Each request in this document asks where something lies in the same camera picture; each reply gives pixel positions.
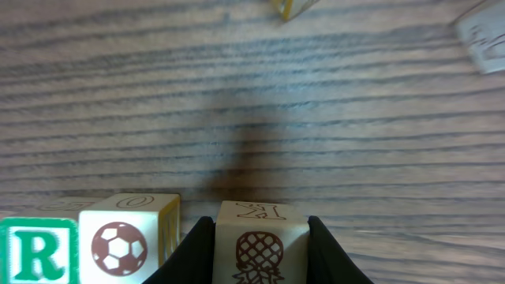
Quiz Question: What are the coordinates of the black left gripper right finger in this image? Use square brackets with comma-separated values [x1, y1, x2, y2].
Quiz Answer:
[306, 216, 373, 284]

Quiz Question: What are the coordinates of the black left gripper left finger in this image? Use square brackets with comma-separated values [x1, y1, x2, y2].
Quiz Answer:
[143, 216, 215, 284]

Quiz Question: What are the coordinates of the white red picture block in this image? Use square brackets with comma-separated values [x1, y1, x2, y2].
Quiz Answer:
[212, 200, 310, 284]

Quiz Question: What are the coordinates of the soccer ball wooden block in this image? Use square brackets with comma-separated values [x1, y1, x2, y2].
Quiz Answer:
[79, 193, 181, 284]

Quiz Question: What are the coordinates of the green R wooden block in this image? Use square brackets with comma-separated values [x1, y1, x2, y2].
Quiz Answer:
[1, 196, 101, 284]

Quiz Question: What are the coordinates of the yellow top wooden block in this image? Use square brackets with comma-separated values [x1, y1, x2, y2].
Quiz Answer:
[271, 0, 319, 21]

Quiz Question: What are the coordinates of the green 7 wooden block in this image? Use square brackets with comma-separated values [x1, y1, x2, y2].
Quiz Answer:
[454, 0, 504, 74]

